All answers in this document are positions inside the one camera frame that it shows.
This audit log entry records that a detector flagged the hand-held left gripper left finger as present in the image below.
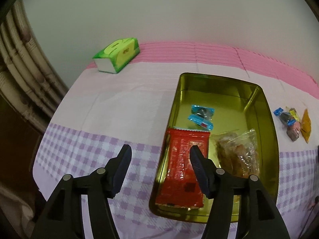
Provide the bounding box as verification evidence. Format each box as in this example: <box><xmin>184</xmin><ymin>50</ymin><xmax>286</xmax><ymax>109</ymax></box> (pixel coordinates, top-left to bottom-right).
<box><xmin>31</xmin><ymin>144</ymin><xmax>133</xmax><ymax>239</ymax></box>

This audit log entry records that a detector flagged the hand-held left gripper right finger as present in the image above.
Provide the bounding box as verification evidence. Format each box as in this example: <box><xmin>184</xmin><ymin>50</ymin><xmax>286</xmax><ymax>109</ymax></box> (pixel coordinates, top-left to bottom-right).
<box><xmin>190</xmin><ymin>145</ymin><xmax>291</xmax><ymax>239</ymax></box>

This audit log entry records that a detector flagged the red snack packet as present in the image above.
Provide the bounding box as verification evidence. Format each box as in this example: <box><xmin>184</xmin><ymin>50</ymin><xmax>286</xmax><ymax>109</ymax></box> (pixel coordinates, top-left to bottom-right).
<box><xmin>155</xmin><ymin>127</ymin><xmax>210</xmax><ymax>209</ymax></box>

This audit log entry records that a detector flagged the clear pastry packet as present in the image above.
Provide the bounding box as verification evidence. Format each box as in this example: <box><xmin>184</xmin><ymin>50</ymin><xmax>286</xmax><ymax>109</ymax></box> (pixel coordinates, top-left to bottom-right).
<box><xmin>211</xmin><ymin>129</ymin><xmax>260</xmax><ymax>178</ymax></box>

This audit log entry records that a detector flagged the blue red candy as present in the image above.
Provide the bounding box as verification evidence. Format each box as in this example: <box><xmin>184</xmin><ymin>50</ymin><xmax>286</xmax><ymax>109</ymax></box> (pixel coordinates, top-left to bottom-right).
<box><xmin>187</xmin><ymin>115</ymin><xmax>214</xmax><ymax>130</ymax></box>

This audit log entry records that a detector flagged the dark red gold tin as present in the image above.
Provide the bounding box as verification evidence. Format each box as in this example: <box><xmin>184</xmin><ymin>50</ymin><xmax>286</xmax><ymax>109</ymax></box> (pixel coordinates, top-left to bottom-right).
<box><xmin>149</xmin><ymin>73</ymin><xmax>280</xmax><ymax>224</ymax></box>

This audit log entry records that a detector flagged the blue dark candy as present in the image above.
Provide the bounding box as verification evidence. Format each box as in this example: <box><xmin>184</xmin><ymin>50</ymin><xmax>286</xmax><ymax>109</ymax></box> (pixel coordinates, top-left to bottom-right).
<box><xmin>274</xmin><ymin>108</ymin><xmax>297</xmax><ymax>126</ymax></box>

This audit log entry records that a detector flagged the gold triangular snack packet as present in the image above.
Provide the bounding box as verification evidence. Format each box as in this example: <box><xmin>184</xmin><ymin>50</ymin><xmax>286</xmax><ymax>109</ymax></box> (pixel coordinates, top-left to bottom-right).
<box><xmin>300</xmin><ymin>108</ymin><xmax>312</xmax><ymax>143</ymax></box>

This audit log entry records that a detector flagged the pink purple checked tablecloth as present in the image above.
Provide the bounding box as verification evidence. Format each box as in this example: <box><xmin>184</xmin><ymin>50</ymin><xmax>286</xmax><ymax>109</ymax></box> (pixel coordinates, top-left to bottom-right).
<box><xmin>32</xmin><ymin>41</ymin><xmax>319</xmax><ymax>239</ymax></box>

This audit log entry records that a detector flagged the beige cloth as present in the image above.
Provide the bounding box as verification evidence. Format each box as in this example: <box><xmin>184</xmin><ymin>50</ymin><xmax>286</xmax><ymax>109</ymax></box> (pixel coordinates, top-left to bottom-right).
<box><xmin>0</xmin><ymin>182</ymin><xmax>35</xmax><ymax>229</ymax></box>

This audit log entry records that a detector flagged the green tissue box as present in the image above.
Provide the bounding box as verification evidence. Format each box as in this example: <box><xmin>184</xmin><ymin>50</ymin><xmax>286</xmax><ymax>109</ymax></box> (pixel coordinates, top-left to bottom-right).
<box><xmin>92</xmin><ymin>37</ymin><xmax>140</xmax><ymax>74</ymax></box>

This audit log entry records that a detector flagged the beige patterned curtain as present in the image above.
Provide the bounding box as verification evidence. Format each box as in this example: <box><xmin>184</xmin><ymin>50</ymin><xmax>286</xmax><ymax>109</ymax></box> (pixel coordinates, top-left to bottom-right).
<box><xmin>0</xmin><ymin>0</ymin><xmax>69</xmax><ymax>135</ymax></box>

